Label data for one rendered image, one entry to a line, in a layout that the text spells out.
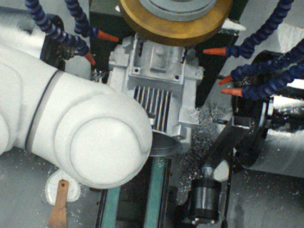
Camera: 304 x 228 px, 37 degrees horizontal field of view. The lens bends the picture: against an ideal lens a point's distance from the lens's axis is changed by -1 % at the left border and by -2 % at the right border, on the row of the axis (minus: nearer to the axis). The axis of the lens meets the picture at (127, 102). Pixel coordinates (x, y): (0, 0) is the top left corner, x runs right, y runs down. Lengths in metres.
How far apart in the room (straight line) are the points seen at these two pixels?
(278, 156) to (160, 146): 0.26
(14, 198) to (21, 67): 0.66
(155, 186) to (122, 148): 0.57
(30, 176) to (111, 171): 0.71
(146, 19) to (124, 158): 0.29
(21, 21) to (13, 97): 0.43
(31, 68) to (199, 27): 0.28
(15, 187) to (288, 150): 0.63
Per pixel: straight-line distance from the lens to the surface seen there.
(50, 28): 0.78
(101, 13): 0.92
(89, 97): 0.48
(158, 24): 0.68
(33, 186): 1.14
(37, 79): 0.50
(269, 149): 0.90
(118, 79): 0.93
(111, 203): 1.00
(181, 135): 0.88
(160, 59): 0.88
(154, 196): 1.01
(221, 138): 0.79
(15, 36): 0.88
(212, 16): 0.71
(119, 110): 0.46
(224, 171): 1.18
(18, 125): 0.50
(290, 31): 1.43
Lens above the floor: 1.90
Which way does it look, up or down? 66 degrees down
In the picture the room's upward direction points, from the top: 9 degrees clockwise
